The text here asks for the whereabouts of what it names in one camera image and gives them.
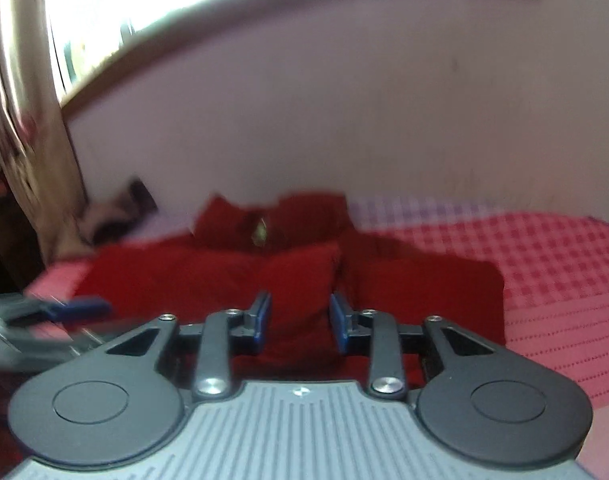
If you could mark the floral beige curtain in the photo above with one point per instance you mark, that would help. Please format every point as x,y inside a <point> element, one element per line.
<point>29,125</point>

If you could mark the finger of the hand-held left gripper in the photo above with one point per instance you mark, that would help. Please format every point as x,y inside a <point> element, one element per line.
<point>82,306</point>

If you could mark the pink checkered bed sheet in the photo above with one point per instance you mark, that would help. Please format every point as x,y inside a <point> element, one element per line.
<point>539,280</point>

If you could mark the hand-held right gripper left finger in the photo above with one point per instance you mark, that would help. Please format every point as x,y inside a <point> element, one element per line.
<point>261,322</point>

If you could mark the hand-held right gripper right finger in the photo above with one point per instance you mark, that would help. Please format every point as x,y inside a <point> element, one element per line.
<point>339,325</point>

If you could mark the bright window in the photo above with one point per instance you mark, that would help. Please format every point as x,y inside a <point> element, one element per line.
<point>149,5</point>

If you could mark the red puffer jacket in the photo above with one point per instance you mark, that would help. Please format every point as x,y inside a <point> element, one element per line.
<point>294,270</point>

